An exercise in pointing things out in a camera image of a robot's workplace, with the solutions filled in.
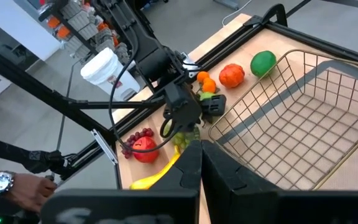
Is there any red grape bunch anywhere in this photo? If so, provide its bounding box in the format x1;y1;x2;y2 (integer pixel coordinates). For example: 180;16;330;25
120;127;155;159

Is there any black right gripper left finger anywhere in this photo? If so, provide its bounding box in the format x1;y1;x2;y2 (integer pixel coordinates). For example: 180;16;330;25
40;139;203;224

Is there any beige mat with grey border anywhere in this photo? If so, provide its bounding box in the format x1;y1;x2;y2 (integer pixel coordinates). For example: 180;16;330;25
218;58;358;191

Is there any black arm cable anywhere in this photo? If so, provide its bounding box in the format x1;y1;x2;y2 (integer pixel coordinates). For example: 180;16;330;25
108;18;183;154

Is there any orange persimmon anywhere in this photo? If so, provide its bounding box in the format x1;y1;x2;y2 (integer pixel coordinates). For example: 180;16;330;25
218;63;246;89

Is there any red apple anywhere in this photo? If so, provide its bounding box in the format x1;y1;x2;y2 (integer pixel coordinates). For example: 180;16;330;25
131;136;160;164

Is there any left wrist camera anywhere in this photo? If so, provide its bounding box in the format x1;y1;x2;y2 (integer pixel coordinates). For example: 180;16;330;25
201;94;227;118

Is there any white floor cable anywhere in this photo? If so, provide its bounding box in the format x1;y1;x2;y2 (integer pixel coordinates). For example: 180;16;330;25
221;0;253;27

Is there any green grape bunch with leaf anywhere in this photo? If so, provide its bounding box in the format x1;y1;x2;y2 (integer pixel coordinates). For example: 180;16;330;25
171;126;201;153

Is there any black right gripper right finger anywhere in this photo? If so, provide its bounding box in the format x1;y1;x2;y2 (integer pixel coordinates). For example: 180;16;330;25
201;139;358;224

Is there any silver metal bracket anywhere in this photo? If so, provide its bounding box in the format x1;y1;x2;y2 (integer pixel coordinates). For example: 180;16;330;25
90;128;119;166

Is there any orange tangerine cluster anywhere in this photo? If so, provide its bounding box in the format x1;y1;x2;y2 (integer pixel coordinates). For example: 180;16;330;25
196;70;217;102

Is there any white table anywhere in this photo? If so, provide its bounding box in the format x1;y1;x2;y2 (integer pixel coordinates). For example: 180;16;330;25
0;0;62;62

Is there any silver wristwatch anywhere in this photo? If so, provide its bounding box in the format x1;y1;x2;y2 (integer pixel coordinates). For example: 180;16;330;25
0;170;16;195

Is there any green plastic lime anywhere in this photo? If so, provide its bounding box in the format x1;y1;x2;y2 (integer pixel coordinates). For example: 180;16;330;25
249;50;277;78

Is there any person's hand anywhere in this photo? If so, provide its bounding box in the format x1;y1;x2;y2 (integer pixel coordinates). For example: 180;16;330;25
9;172;58;214

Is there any yellow banana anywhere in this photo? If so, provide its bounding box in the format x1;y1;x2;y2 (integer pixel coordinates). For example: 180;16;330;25
129;144;181;190

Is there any white plastic bucket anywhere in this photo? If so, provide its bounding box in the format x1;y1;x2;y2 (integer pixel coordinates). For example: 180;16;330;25
80;47;141;102

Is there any gold wire basket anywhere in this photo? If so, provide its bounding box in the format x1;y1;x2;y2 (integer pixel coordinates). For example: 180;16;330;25
208;49;358;191

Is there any rack of grey orange bins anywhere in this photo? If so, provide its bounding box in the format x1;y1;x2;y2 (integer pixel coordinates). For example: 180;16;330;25
37;0;130;66

